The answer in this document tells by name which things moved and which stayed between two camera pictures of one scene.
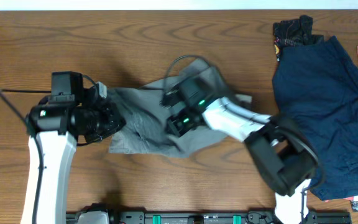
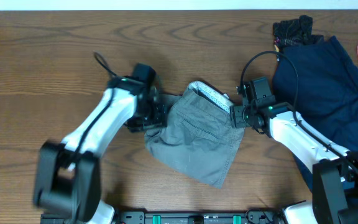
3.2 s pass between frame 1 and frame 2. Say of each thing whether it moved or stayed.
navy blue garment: stayed
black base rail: stayed
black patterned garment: stayed
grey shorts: moved
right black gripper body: moved
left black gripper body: moved
